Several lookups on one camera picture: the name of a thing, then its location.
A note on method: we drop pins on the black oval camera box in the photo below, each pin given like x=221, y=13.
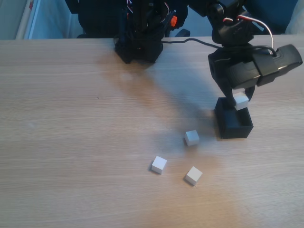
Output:
x=261, y=69

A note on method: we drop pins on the black open box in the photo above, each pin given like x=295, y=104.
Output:
x=234, y=133

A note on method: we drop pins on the white board panel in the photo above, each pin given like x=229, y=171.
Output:
x=47, y=19

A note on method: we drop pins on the orange clamp knob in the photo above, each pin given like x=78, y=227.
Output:
x=173, y=21

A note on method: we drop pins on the pale fabric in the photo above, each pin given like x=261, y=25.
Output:
x=295, y=19

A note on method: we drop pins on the white cube block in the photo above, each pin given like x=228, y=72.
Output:
x=241, y=102
x=159, y=164
x=193, y=175
x=192, y=138

